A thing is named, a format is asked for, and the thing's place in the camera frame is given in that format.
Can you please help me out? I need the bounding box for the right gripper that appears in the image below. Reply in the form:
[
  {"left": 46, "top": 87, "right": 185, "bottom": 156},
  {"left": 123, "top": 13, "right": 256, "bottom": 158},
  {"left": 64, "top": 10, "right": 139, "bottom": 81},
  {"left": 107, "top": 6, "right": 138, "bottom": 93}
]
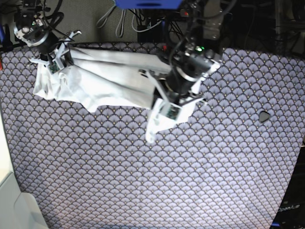
[{"left": 37, "top": 32, "right": 74, "bottom": 67}]

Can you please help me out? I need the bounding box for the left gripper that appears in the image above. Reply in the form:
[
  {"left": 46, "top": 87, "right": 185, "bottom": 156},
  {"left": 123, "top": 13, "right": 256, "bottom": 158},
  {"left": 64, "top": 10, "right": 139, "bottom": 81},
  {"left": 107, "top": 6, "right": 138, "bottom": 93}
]
[{"left": 162, "top": 70, "right": 205, "bottom": 105}]

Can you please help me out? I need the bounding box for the white T-shirt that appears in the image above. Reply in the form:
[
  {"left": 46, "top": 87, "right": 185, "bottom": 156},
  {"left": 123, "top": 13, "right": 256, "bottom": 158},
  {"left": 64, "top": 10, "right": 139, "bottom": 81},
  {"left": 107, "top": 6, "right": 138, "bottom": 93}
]
[{"left": 33, "top": 48, "right": 221, "bottom": 143}]

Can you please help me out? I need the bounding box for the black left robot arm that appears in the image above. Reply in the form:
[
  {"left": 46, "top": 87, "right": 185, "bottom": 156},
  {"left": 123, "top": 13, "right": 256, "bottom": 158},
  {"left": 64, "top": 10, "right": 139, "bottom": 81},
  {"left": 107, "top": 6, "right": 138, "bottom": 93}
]
[{"left": 158, "top": 0, "right": 237, "bottom": 104}]

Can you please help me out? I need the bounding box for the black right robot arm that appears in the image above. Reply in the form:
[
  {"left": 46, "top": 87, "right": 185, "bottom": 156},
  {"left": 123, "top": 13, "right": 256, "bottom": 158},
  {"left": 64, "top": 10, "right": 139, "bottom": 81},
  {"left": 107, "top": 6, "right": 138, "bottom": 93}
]
[{"left": 14, "top": 0, "right": 81, "bottom": 73}]

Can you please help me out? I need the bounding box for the black triangular finger pad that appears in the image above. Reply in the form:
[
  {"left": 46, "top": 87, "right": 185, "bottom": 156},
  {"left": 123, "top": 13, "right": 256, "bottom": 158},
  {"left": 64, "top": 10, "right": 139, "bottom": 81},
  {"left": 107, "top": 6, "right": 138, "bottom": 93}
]
[{"left": 259, "top": 111, "right": 271, "bottom": 124}]

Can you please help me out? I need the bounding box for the patterned blue table cloth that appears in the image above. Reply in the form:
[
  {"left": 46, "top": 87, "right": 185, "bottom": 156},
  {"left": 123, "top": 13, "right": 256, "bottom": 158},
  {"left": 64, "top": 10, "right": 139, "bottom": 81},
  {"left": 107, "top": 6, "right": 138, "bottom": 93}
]
[{"left": 0, "top": 48, "right": 305, "bottom": 229}]

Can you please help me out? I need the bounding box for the black box with logo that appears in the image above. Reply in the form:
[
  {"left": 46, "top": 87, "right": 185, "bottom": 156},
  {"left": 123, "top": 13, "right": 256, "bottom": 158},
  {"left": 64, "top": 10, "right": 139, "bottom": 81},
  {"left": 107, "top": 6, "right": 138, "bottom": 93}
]
[{"left": 270, "top": 147, "right": 305, "bottom": 229}]

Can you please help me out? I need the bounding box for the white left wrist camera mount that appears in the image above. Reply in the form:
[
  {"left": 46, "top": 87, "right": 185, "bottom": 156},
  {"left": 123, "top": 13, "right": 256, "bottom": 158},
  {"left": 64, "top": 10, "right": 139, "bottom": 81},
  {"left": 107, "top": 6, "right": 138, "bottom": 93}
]
[{"left": 139, "top": 70, "right": 207, "bottom": 122}]

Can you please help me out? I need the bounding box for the grey looped cable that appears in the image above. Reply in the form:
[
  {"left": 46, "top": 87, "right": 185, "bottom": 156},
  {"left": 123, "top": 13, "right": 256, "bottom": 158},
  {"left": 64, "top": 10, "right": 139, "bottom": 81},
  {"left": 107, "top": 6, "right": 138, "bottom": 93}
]
[{"left": 115, "top": 9, "right": 127, "bottom": 38}]

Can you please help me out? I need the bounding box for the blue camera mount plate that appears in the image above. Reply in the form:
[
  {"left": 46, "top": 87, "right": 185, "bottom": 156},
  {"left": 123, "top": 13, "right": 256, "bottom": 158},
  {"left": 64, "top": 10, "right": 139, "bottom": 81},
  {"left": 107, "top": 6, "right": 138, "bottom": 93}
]
[{"left": 115, "top": 0, "right": 182, "bottom": 10}]

